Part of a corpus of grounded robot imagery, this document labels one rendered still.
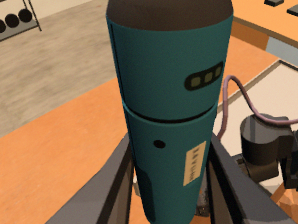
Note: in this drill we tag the blue electric screwdriver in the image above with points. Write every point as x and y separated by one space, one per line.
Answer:
169 57

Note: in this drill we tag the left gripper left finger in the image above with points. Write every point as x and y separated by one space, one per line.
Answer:
93 202

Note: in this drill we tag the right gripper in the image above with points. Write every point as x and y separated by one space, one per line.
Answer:
203 197

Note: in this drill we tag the beige l-shaped bracket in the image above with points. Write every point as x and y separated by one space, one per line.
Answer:
135 185

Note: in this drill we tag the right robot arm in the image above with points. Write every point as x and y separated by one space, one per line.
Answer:
262 142

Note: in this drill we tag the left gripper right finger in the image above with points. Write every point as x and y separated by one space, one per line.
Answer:
247 202

